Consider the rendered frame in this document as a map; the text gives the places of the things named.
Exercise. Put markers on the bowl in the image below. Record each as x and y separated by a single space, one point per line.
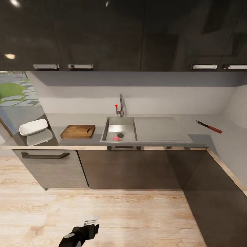
33 127

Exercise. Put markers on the drop in sink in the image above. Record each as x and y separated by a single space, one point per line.
143 129

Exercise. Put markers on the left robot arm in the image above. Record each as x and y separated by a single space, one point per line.
81 233

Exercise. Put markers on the parer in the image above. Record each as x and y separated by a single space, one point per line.
215 129

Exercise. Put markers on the cutting board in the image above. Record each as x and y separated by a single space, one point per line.
78 131

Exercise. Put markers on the fixed window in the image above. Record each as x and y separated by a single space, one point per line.
19 103

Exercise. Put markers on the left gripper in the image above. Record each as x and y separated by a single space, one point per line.
89 231

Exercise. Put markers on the dishwasher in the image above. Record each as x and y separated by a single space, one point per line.
54 168

